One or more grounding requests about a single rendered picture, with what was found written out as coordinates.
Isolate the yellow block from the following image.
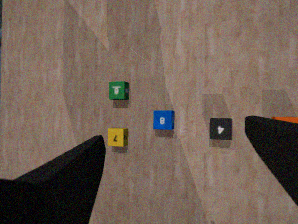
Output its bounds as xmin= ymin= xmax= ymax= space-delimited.
xmin=108 ymin=128 xmax=128 ymax=147

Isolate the blue block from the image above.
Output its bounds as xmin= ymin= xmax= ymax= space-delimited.
xmin=153 ymin=110 xmax=174 ymax=130

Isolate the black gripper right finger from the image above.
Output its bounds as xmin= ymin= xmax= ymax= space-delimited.
xmin=245 ymin=116 xmax=298 ymax=206

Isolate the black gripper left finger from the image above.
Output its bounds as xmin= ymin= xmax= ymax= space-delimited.
xmin=0 ymin=135 xmax=106 ymax=224

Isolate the black block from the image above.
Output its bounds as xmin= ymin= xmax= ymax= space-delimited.
xmin=210 ymin=118 xmax=232 ymax=140

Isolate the orange block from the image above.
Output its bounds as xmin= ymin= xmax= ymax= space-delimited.
xmin=272 ymin=117 xmax=298 ymax=123

